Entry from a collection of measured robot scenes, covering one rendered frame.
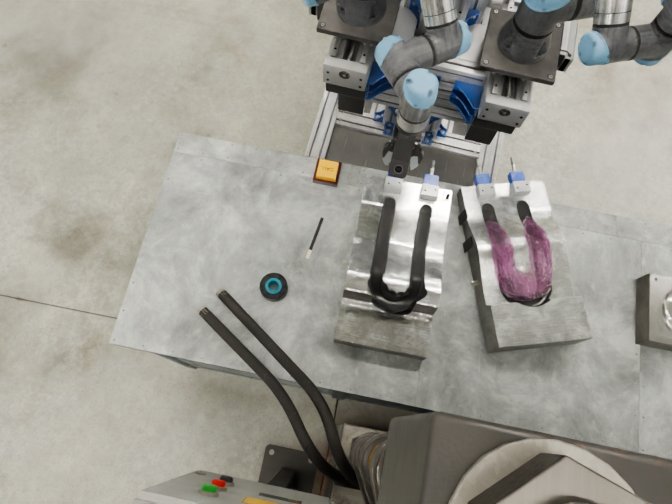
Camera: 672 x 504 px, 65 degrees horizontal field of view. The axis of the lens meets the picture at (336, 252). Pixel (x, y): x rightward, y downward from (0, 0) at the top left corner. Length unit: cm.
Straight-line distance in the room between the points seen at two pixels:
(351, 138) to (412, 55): 122
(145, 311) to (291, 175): 60
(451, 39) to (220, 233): 85
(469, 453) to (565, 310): 128
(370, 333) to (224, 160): 72
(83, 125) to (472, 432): 277
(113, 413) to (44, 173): 120
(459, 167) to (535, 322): 109
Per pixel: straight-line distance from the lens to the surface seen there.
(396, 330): 149
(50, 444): 257
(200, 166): 175
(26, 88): 321
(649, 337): 173
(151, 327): 162
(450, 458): 32
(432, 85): 120
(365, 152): 242
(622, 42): 141
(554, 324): 156
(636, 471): 36
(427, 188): 158
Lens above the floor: 232
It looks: 72 degrees down
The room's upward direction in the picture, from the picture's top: 4 degrees clockwise
